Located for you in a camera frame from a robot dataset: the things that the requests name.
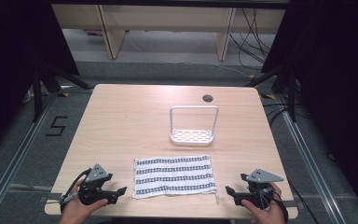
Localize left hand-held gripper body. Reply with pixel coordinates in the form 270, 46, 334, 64
77, 163, 113, 206

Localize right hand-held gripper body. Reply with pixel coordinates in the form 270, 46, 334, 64
240, 168, 284, 210

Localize white striped dish cloth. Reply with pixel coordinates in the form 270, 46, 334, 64
131, 154, 220, 205

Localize person's right hand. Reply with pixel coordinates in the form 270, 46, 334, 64
241, 181, 287, 224

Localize person's left hand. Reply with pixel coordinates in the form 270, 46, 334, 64
59, 179, 109, 224

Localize black metal stand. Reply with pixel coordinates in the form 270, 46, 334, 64
244, 63, 298, 123
32, 61, 95, 123

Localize dark curtain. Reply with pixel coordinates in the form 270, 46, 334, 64
260, 0, 358, 216
0, 0, 80, 158

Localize beige wooden desk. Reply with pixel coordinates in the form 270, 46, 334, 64
50, 3, 289, 63

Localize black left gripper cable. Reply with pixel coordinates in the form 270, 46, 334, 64
59, 167, 93, 215

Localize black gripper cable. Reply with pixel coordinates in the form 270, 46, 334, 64
59, 167, 93, 215
260, 186, 290, 224

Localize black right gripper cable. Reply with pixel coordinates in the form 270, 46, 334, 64
260, 186, 290, 224

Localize black floor cable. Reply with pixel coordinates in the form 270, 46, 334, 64
287, 178, 321, 224

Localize aluminium floor rail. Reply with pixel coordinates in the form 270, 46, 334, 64
280, 105, 358, 224
0, 91, 59, 224

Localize white wire rack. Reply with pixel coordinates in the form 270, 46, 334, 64
169, 105, 220, 147

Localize white floor cable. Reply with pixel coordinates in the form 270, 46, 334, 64
213, 63, 255, 79

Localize bundle of black cables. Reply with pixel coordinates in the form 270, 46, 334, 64
228, 7, 274, 68

